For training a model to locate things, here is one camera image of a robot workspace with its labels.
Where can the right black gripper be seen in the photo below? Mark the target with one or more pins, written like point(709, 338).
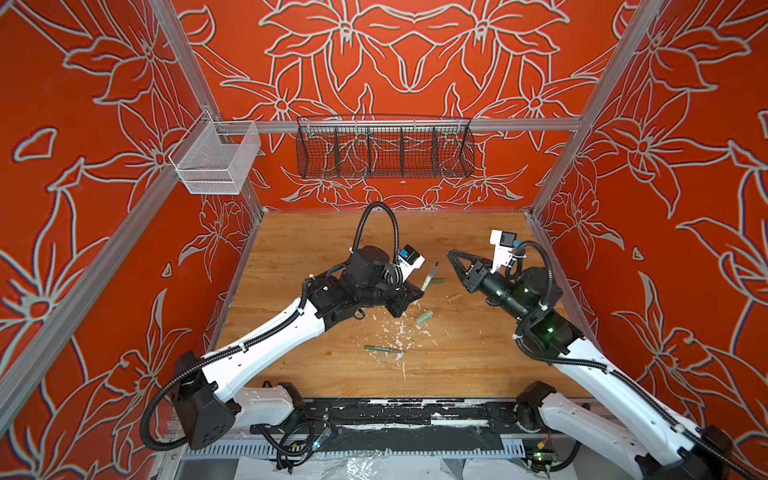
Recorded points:
point(479, 271)

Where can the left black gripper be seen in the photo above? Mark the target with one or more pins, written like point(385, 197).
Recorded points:
point(404, 293)

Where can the light green pen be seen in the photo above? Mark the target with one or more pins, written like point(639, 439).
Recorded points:
point(430, 276)

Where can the light green pen cap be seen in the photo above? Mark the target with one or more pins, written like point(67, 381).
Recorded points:
point(425, 317)

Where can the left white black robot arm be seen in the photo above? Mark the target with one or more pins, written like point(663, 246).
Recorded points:
point(198, 405)

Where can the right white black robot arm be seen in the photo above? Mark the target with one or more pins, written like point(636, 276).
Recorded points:
point(647, 439)

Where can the dark green pen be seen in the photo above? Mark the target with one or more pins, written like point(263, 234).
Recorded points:
point(383, 349)

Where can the clear plastic bin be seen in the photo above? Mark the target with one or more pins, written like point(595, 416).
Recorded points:
point(215, 158)

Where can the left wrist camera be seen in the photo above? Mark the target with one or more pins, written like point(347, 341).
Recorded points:
point(408, 258)

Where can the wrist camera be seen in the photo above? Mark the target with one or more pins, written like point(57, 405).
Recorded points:
point(504, 243)
point(408, 258)

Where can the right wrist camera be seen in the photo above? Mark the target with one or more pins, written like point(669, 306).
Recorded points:
point(504, 243)

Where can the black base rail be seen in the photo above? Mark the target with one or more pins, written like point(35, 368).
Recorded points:
point(497, 415)

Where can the black wire basket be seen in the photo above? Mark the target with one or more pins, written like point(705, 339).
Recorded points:
point(366, 146)

